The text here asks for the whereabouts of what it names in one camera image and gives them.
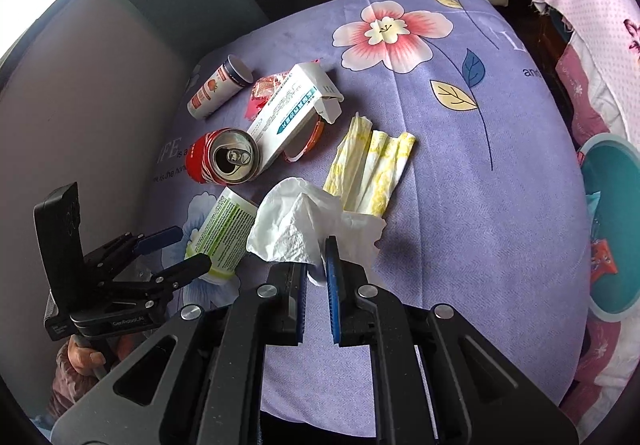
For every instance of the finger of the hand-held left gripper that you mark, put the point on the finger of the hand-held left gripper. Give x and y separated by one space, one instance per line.
160 236
187 270

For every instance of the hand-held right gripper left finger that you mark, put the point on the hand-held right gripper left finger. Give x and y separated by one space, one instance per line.
301 305

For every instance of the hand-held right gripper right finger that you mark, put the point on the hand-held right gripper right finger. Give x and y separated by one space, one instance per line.
332 305

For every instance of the white bottle green label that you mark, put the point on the white bottle green label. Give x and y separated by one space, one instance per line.
225 230

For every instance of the white tissue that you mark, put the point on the white tissue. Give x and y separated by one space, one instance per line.
290 225

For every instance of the red soda can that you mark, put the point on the red soda can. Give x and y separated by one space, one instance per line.
235 160

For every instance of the yellow white paper wrapper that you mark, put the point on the yellow white paper wrapper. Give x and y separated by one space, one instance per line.
347 160
387 165

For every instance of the small white bottle strawberry label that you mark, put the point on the small white bottle strawberry label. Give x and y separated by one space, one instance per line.
215 90

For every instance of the red clear wrapper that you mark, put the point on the red clear wrapper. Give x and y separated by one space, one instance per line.
317 135

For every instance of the pink snack packet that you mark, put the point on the pink snack packet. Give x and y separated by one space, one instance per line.
262 92

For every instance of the white green medicine box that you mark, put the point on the white green medicine box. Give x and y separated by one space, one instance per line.
295 110

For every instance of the orange red snack packet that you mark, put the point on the orange red snack packet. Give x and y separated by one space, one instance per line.
602 260

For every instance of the light blue milk carton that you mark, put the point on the light blue milk carton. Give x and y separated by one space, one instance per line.
595 207

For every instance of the teal plastic bin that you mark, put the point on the teal plastic bin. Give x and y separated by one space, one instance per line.
620 175

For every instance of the person's left forearm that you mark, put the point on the person's left forearm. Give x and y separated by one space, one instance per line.
67 397

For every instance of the person's left hand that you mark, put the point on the person's left hand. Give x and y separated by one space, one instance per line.
82 357

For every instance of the purple floral blanket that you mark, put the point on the purple floral blanket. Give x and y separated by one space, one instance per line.
475 225

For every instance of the pink floral blanket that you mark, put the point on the pink floral blanket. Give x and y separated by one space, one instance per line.
590 0

